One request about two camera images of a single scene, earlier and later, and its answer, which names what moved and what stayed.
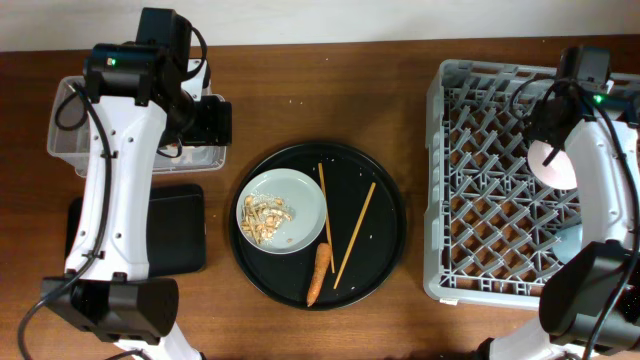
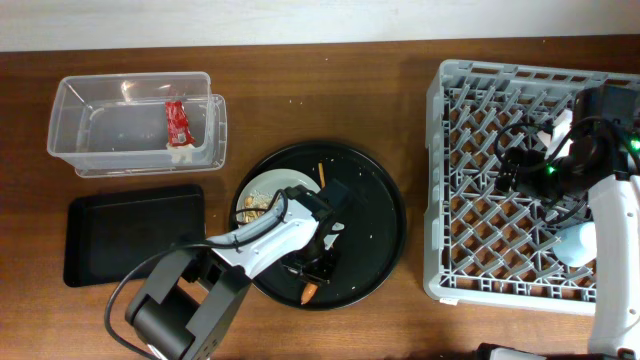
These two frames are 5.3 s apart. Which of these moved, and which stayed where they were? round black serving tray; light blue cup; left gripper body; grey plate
Moved: left gripper body
Stayed: light blue cup; round black serving tray; grey plate
